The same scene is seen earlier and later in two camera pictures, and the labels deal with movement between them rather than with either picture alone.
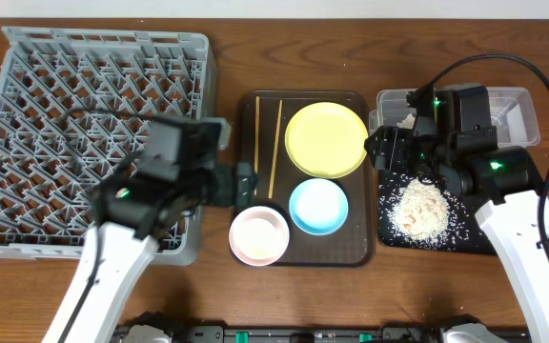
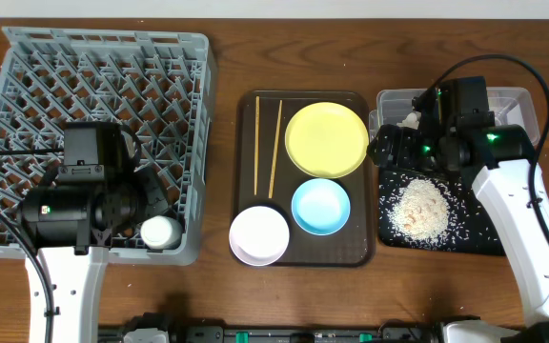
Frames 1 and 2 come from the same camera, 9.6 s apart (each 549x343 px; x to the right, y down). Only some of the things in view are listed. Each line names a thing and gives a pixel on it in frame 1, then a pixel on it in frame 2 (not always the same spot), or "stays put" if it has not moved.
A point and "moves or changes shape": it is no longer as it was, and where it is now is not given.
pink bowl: x=258 y=235 stays put
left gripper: x=245 y=181 to x=150 y=191
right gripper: x=377 y=151 stays put
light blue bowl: x=318 y=207 stays put
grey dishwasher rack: x=67 y=109 stays put
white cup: x=224 y=133 moves or changes shape
